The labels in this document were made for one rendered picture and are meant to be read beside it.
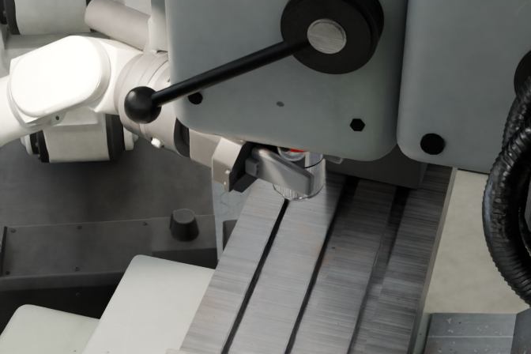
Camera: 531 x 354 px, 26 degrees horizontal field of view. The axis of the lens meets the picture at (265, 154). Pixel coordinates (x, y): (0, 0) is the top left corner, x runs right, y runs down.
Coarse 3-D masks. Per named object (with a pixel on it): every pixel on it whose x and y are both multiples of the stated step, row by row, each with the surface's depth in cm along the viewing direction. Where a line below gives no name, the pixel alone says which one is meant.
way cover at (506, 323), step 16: (432, 320) 133; (464, 320) 132; (480, 320) 131; (496, 320) 131; (512, 320) 130; (528, 320) 128; (432, 336) 131; (448, 336) 131; (464, 336) 130; (480, 336) 129; (496, 336) 129; (512, 336) 128; (528, 336) 126; (432, 352) 129; (448, 352) 129; (464, 352) 128; (480, 352) 127; (496, 352) 127; (512, 352) 126; (528, 352) 124
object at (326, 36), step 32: (288, 0) 80; (320, 0) 78; (352, 0) 78; (288, 32) 81; (320, 32) 80; (352, 32) 79; (224, 64) 85; (256, 64) 83; (320, 64) 82; (352, 64) 81; (128, 96) 88; (160, 96) 87
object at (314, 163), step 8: (280, 152) 102; (288, 152) 101; (296, 152) 101; (304, 152) 101; (296, 160) 102; (304, 160) 102; (312, 160) 102; (320, 160) 103; (304, 168) 102; (312, 168) 103; (320, 168) 104; (320, 176) 104; (320, 184) 105; (280, 192) 105; (288, 192) 104; (296, 192) 104; (312, 192) 105; (296, 200) 105; (304, 200) 105
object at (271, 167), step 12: (252, 156) 103; (264, 156) 102; (276, 156) 102; (252, 168) 103; (264, 168) 103; (276, 168) 102; (288, 168) 101; (300, 168) 101; (264, 180) 104; (276, 180) 103; (288, 180) 102; (300, 180) 101; (312, 180) 101; (300, 192) 102
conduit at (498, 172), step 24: (528, 96) 69; (528, 120) 64; (504, 144) 72; (528, 144) 63; (504, 168) 64; (528, 168) 64; (504, 192) 65; (504, 216) 67; (504, 240) 68; (528, 240) 71; (504, 264) 69; (528, 264) 70; (528, 288) 70
